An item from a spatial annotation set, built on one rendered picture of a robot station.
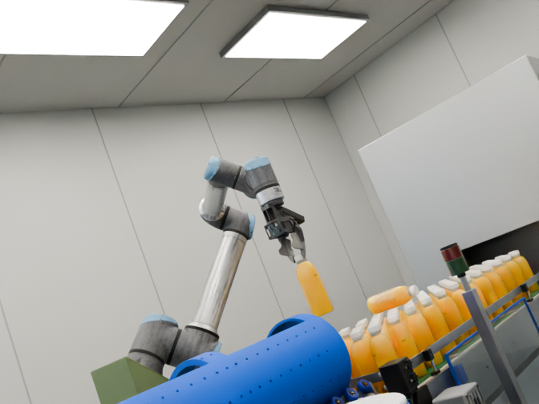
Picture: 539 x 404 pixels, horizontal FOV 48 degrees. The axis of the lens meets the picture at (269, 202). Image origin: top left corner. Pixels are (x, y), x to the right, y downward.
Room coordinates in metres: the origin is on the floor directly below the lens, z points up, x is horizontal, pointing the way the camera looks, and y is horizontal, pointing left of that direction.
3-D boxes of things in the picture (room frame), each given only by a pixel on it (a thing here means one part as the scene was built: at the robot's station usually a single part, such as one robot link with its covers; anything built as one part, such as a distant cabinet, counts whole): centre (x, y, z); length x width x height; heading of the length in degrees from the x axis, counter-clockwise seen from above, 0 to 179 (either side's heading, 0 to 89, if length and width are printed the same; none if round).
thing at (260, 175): (2.04, -0.01, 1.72); 0.10 x 0.09 x 0.12; 14
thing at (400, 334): (2.09, -0.24, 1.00); 0.07 x 0.07 x 0.19
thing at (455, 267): (2.05, -0.50, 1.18); 0.06 x 0.06 x 0.05
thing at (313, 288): (2.04, -0.03, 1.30); 0.07 x 0.07 x 0.19
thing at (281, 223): (2.02, -0.01, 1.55); 0.09 x 0.08 x 0.12; 141
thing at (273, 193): (2.03, -0.01, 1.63); 0.10 x 0.09 x 0.05; 52
